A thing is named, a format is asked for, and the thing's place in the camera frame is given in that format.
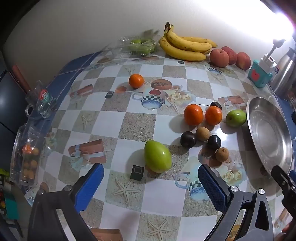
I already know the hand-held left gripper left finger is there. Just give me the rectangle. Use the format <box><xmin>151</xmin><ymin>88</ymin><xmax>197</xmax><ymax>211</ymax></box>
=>
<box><xmin>28</xmin><ymin>163</ymin><xmax>104</xmax><ymax>241</ymax></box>

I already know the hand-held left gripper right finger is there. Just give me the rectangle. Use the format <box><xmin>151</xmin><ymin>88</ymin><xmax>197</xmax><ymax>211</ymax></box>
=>
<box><xmin>198</xmin><ymin>164</ymin><xmax>274</xmax><ymax>241</ymax></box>

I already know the brown longan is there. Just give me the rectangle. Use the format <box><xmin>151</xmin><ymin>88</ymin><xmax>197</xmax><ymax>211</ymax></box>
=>
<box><xmin>215</xmin><ymin>147</ymin><xmax>229</xmax><ymax>162</ymax></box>
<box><xmin>196</xmin><ymin>127</ymin><xmax>211</xmax><ymax>142</ymax></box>

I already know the round metal plate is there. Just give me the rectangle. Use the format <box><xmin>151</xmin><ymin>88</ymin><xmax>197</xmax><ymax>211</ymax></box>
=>
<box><xmin>246</xmin><ymin>95</ymin><xmax>294</xmax><ymax>178</ymax></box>

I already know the dark purple plum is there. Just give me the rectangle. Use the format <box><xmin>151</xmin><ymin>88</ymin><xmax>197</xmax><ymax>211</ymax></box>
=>
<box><xmin>180</xmin><ymin>131</ymin><xmax>197</xmax><ymax>148</ymax></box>
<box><xmin>207</xmin><ymin>135</ymin><xmax>222</xmax><ymax>150</ymax></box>
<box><xmin>198</xmin><ymin>101</ymin><xmax>223</xmax><ymax>111</ymax></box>

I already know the green mango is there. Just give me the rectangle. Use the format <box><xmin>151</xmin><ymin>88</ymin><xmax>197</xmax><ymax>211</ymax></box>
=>
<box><xmin>144</xmin><ymin>140</ymin><xmax>172</xmax><ymax>173</ymax></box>

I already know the large orange mandarin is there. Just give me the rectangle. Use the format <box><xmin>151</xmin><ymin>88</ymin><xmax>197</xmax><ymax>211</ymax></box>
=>
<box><xmin>205</xmin><ymin>106</ymin><xmax>223</xmax><ymax>126</ymax></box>
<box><xmin>184</xmin><ymin>104</ymin><xmax>204</xmax><ymax>126</ymax></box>

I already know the green apple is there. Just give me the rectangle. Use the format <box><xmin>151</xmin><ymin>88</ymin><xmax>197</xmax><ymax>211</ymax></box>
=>
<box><xmin>226</xmin><ymin>110</ymin><xmax>247</xmax><ymax>128</ymax></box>

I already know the small orange mandarin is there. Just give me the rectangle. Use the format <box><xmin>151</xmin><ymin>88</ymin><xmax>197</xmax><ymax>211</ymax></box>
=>
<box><xmin>129</xmin><ymin>74</ymin><xmax>144</xmax><ymax>88</ymax></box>

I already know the clear plastic kumquat box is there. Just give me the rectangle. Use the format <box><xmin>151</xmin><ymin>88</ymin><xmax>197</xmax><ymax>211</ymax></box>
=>
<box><xmin>10</xmin><ymin>124</ymin><xmax>50</xmax><ymax>188</ymax></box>

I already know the checkered printed tablecloth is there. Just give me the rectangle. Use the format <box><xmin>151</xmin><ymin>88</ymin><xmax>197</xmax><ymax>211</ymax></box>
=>
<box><xmin>14</xmin><ymin>52</ymin><xmax>296</xmax><ymax>241</ymax></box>

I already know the glass mug with logo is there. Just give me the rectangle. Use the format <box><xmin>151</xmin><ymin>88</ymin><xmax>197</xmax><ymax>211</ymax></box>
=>
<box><xmin>25</xmin><ymin>80</ymin><xmax>57</xmax><ymax>119</ymax></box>

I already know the stainless steel thermos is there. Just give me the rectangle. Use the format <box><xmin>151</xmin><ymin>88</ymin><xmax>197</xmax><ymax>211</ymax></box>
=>
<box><xmin>268</xmin><ymin>47</ymin><xmax>296</xmax><ymax>99</ymax></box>

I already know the dark grey furniture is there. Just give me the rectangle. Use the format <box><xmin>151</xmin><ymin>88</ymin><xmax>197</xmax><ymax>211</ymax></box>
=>
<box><xmin>0</xmin><ymin>70</ymin><xmax>29</xmax><ymax>172</ymax></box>

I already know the red apple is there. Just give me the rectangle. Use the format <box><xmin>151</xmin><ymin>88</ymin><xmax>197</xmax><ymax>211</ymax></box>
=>
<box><xmin>209</xmin><ymin>49</ymin><xmax>230</xmax><ymax>68</ymax></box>
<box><xmin>236</xmin><ymin>52</ymin><xmax>251</xmax><ymax>70</ymax></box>
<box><xmin>221</xmin><ymin>46</ymin><xmax>238</xmax><ymax>65</ymax></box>

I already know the yellow banana bunch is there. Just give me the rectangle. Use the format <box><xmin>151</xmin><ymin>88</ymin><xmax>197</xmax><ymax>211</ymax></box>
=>
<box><xmin>159</xmin><ymin>22</ymin><xmax>218</xmax><ymax>62</ymax></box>

